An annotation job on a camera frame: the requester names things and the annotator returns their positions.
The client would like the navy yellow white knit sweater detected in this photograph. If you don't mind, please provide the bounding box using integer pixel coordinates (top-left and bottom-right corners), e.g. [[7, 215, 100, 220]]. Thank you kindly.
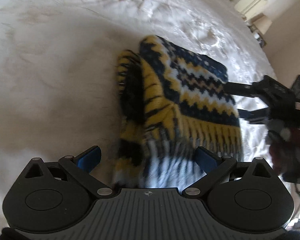
[[113, 35, 243, 190]]

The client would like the white embroidered bedspread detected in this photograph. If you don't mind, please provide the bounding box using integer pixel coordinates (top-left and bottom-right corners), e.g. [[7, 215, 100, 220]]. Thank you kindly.
[[0, 0, 274, 232]]

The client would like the gloved right hand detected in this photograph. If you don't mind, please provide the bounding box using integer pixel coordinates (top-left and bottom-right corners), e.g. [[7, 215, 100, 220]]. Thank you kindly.
[[266, 120, 300, 184]]

